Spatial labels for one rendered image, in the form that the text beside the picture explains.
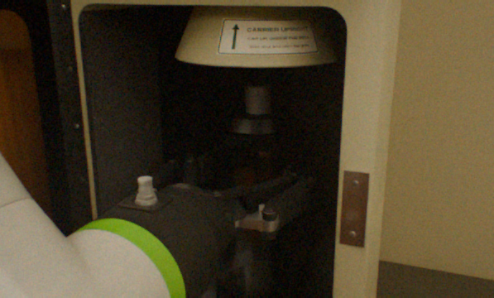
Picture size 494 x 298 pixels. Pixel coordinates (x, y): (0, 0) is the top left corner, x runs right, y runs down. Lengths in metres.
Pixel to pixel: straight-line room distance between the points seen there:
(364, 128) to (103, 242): 0.23
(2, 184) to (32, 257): 0.04
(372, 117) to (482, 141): 0.46
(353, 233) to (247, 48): 0.19
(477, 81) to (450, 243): 0.27
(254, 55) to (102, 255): 0.24
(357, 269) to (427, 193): 0.44
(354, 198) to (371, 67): 0.11
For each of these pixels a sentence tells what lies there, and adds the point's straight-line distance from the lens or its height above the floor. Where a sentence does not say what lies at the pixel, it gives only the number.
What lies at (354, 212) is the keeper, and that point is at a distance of 0.46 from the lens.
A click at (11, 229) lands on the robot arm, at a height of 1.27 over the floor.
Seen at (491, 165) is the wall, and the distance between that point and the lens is 0.90.
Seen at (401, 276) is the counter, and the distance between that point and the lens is 0.89.
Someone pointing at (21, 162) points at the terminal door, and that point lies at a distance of 0.53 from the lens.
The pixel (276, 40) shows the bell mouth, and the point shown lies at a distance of 0.48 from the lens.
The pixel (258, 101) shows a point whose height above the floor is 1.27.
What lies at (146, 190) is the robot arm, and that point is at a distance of 0.36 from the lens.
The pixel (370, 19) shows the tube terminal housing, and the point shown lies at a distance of 0.42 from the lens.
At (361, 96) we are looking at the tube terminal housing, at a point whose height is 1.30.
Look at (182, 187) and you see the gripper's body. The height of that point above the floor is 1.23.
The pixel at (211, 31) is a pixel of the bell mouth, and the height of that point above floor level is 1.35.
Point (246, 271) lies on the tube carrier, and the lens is 0.59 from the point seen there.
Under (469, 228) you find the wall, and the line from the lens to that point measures 0.93.
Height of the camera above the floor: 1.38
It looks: 18 degrees down
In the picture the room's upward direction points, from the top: straight up
